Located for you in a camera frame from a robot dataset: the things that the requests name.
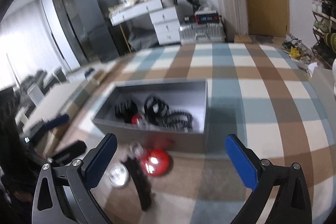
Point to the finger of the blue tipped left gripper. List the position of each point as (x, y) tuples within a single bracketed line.
[(44, 126)]

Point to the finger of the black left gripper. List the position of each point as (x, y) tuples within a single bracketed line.
[(70, 152)]

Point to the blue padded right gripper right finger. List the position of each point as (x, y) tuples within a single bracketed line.
[(292, 203)]

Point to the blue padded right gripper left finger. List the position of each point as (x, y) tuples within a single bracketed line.
[(63, 194)]

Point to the white round pin badge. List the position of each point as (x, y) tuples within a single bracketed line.
[(118, 175)]

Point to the black rounded hair clip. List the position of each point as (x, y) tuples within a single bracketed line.
[(126, 110)]

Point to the large black hair claw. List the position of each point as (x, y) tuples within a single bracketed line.
[(140, 180)]

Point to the red flag pin badge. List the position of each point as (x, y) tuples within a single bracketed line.
[(155, 162)]

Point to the grey flat board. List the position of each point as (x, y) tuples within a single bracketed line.
[(54, 101)]

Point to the plaid bed cover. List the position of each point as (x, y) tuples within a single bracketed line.
[(255, 92)]

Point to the black refrigerator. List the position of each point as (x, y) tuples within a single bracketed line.
[(107, 40)]

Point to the grey open cardboard box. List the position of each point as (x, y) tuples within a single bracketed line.
[(169, 114)]

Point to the glass door cabinet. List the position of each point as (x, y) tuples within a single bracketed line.
[(74, 30)]

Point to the white rolled blanket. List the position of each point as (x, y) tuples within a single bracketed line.
[(334, 76)]

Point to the white desk with drawers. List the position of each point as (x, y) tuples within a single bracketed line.
[(152, 23)]

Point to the shoes on floor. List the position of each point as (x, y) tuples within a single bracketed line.
[(296, 49)]

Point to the silver lying suitcase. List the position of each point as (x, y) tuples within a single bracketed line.
[(202, 33)]

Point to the olive green rolled mat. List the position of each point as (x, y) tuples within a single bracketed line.
[(330, 40)]

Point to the black red box on suitcase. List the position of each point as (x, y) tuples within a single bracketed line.
[(204, 17)]

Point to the wooden shoe rack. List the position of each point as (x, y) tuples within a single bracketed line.
[(324, 15)]

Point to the white upright suitcase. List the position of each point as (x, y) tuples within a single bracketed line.
[(235, 17)]

